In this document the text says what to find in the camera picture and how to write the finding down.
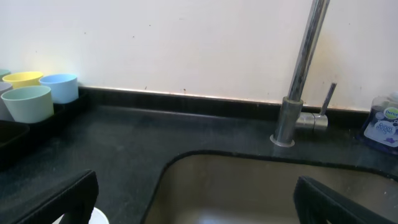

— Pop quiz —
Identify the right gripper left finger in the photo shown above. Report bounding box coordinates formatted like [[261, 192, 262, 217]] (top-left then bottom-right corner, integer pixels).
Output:
[[15, 169, 100, 224]]

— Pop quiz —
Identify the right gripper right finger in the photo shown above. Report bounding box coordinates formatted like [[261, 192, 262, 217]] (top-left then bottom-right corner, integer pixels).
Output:
[[293, 175, 396, 224]]

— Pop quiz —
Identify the white cup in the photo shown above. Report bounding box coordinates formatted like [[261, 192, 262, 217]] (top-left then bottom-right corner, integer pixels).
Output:
[[52, 207, 110, 224]]

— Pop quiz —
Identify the black tray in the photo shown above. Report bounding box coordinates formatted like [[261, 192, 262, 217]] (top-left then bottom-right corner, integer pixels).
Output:
[[0, 94, 91, 171]]

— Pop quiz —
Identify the steel sink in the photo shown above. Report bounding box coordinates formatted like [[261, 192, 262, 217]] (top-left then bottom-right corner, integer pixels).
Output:
[[141, 151, 398, 224]]

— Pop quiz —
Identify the steel tap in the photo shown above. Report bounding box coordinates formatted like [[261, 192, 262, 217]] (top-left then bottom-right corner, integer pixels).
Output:
[[269, 0, 338, 148]]

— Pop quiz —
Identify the blue soap bottle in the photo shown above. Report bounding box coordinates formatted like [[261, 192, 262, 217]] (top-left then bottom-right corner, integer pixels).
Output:
[[357, 91, 398, 156]]

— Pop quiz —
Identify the blue cup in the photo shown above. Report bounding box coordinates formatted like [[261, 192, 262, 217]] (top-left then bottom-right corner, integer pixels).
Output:
[[39, 73, 80, 105]]

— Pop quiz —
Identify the grey cup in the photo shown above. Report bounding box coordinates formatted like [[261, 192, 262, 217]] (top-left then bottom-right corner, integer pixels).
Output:
[[0, 81, 15, 122]]

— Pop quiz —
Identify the yellow cup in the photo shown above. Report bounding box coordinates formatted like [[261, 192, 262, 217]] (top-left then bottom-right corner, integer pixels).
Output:
[[1, 71, 44, 90]]

